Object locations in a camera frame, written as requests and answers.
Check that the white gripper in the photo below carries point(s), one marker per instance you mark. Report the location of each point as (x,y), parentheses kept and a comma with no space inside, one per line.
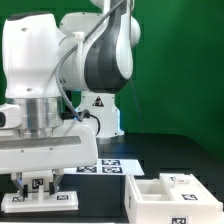
(72,144)

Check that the white cabinet top block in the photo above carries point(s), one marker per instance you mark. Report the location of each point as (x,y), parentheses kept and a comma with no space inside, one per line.
(35,179)

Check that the white cabinet body box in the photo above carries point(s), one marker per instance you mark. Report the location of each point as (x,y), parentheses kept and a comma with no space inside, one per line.
(146,202)

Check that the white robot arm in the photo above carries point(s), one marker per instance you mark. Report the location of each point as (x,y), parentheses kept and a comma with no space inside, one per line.
(56,73)

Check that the white marker sheet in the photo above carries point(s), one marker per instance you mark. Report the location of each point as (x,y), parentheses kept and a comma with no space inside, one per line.
(109,167)

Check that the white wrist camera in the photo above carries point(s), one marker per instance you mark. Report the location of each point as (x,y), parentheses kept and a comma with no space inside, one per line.
(10,116)

